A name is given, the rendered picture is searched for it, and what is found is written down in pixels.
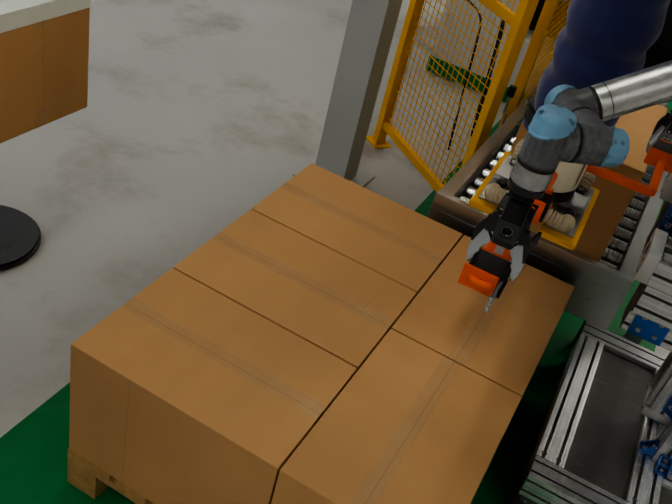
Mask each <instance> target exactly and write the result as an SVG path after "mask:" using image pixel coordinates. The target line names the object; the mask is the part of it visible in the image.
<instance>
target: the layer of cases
mask: <svg viewBox="0 0 672 504"><path fill-rule="evenodd" d="M462 235H463V234H462V233H460V232H458V231H456V230H453V229H451V228H449V227H447V226H445V225H443V224H441V223H439V222H436V221H434V220H432V219H430V218H428V217H426V216H424V215H422V214H419V213H417V212H415V211H413V210H411V209H409V208H407V207H405V206H402V205H400V204H398V203H396V202H394V201H392V200H390V199H388V198H385V197H383V196H381V195H379V194H377V193H375V192H373V191H371V190H368V189H366V188H364V187H362V186H360V185H358V184H356V183H354V182H351V181H349V180H347V179H345V178H343V177H341V176H339V175H337V174H334V173H332V172H330V171H328V170H326V169H324V168H322V167H320V166H317V165H315V164H313V163H311V164H310V165H309V166H307V167H306V168H305V169H303V170H302V171H301V172H299V173H298V174H297V175H295V176H294V177H293V178H291V179H290V180H289V181H287V182H286V183H285V184H283V185H282V186H281V187H279V188H278V189H277V190H275V191H274V192H273V193H271V194H270V195H269V196H267V197H266V198H265V199H263V200H262V201H261V202H259V203H258V204H257V205H255V206H254V207H253V208H252V209H250V210H249V211H247V212H246V213H245V214H243V215H242V216H241V217H239V218H238V219H237V220H235V221H234V222H233V223H231V224H230V225H229V226H227V227H226V228H225V229H223V230H222V231H221V232H219V233H218V234H217V235H215V236H214V237H213V238H211V239H210V240H209V241H207V242H206V243H205V244H203V245H202V246H201V247H199V248H198V249H197V250H195V251H194V252H193V253H191V254H190V255H189V256H187V257H186V258H185V259H183V260H182V261H181V262H179V263H178V264H177V265H175V266H174V268H171V269H170V270H169V271H167V272H166V273H165V274H163V275H162V276H161V277H159V278H158V279H157V280H155V281H154V282H153V283H151V284H150V285H149V286H147V287H146V288H145V289H143V290H142V291H141V292H139V293H138V294H137V295H135V296H134V297H133V298H131V299H130V300H129V301H127V302H126V303H125V304H123V305H122V306H121V307H119V308H118V309H117V310H115V311H114V312H113V313H111V314H110V315H109V316H107V317H106V318H105V319H103V320H102V321H101V322H99V323H98V324H97V325H95V326H94V327H93V328H91V329H90V330H89V331H87V332H86V333H85V334H83V335H82V336H81V337H79V338H78V339H77V340H75V341H74V342H73V343H71V358H70V427H69V449H70V450H72V451H73V452H75V453H77V454H78V455H80V456H81V457H83V458H84V459H86V460H87V461H89V462H90V463H92V464H94V465H95V466H97V467H98V468H100V469H101V470H103V471H104V472H106V473H107V474H109V475H111V476H112V477H114V478H115V479H117V480H118V481H120V482H121V483H123V484H124V485H126V486H128V487H129V488H131V489H132V490H134V491H135V492H137V493H138V494H140V495H141V496H143V497H145V498H146V499H148V500H149V501H151V502H152V503H154V504H471V502H472V500H473V498H474V496H475V493H476V491H477V489H478V487H479V485H480V483H481V481H482V479H483V477H484V475H485V473H486V471H487V469H488V467H489V465H490V462H491V460H492V458H493V456H494V454H495V452H496V450H497V448H498V446H499V444H500V442H501V440H502V438H503V436H504V434H505V431H506V429H507V427H508V425H509V423H510V421H511V419H512V417H513V415H514V413H515V411H516V409H517V407H518V405H519V403H520V400H521V398H522V396H523V394H524V392H525V390H526V388H527V386H528V384H529V382H530V380H531V378H532V376H533V374H534V372H535V370H536V367H537V365H538V363H539V361H540V359H541V357H542V355H543V353H544V351H545V349H546V347H547V345H548V343H549V341H550V339H551V336H552V334H553V332H554V330H555V328H556V326H557V324H558V322H559V320H560V318H561V316H562V314H563V312H564V310H565V308H566V305H567V303H568V301H569V299H570V297H571V295H572V293H573V291H574V289H575V287H574V286H572V285H570V284H568V283H566V282H564V281H562V280H560V279H558V278H555V277H553V276H551V275H549V274H547V273H545V272H543V271H541V270H538V269H536V268H534V267H532V266H530V265H528V264H526V263H524V265H523V267H522V269H521V272H520V273H519V275H518V277H517V278H516V279H515V280H514V281H510V277H508V282H507V284H506V286H505V288H504V290H503V291H502V293H501V295H500V297H499V298H496V297H495V299H494V301H493V303H492V305H491V306H490V308H489V310H488V312H487V313H486V312H484V309H485V306H486V304H487V302H488V299H489V297H488V296H486V295H484V294H481V293H479V292H477V291H475V290H473V289H471V288H468V287H466V286H464V285H462V284H460V283H458V280H459V277H460V275H461V272H462V269H463V267H464V264H465V263H468V264H469V262H470V261H467V260H466V255H467V249H468V247H469V244H470V241H471V238H470V237H468V236H466V235H464V236H463V237H462Z"/></svg>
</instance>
